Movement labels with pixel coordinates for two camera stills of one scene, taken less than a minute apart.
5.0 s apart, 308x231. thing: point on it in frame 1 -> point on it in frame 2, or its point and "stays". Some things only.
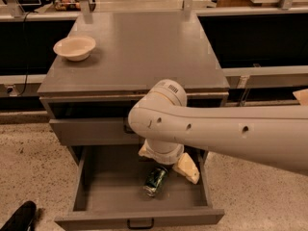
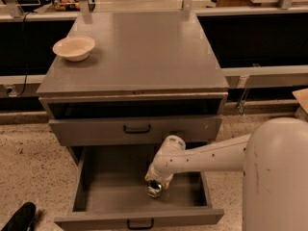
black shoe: (21, 219) stays
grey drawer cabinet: (89, 100) stays
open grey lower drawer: (107, 188) stays
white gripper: (168, 156) -> (156, 178)
